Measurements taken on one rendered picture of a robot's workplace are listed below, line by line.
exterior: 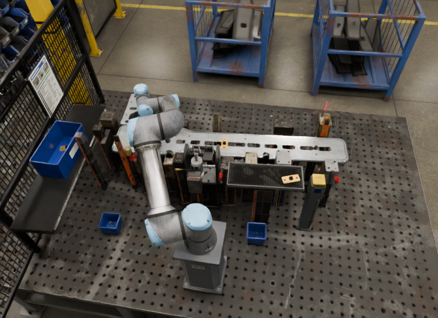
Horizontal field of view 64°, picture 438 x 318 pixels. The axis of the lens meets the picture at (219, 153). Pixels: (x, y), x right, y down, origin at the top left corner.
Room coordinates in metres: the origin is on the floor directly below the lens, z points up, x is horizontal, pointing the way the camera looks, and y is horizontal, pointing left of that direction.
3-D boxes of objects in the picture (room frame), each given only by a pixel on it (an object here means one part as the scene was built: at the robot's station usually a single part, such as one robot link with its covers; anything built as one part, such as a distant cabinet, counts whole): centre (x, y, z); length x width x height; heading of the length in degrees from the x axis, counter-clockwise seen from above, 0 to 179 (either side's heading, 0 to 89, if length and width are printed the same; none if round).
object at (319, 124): (1.49, -0.64, 0.88); 0.15 x 0.11 x 0.36; 173
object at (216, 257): (0.72, 0.10, 0.90); 0.21 x 0.21 x 0.40; 78
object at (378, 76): (3.40, -1.53, 0.47); 1.20 x 0.80 x 0.95; 170
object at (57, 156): (1.31, 0.88, 1.10); 0.30 x 0.17 x 0.13; 167
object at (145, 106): (1.38, 0.36, 1.31); 0.11 x 0.11 x 0.08; 12
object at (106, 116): (1.60, 0.68, 0.88); 0.08 x 0.08 x 0.36; 83
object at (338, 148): (1.38, -0.06, 1.00); 1.38 x 0.22 x 0.02; 83
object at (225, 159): (1.18, -0.04, 0.89); 0.13 x 0.11 x 0.38; 173
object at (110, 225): (1.02, 0.64, 0.74); 0.11 x 0.10 x 0.09; 83
